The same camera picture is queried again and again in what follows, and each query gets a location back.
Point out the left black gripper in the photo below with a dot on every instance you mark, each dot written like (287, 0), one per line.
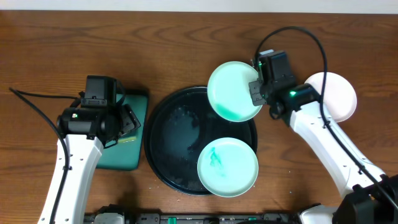
(129, 120)

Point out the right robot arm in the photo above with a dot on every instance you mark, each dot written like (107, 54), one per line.
(313, 111)

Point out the green yellow sponge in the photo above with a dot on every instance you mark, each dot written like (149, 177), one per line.
(127, 139)

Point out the black round tray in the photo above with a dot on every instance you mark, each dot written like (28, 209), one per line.
(178, 129)

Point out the black rectangular water tray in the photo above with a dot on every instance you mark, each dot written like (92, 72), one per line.
(125, 156)

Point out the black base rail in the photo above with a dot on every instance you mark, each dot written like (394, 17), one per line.
(117, 214)

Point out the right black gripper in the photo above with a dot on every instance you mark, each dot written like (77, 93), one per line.
(256, 92)

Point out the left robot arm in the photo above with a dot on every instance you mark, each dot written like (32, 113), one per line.
(91, 138)

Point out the mint green plate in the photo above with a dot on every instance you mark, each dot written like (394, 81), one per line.
(227, 167)
(228, 91)

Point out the white plate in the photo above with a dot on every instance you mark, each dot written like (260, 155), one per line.
(340, 97)

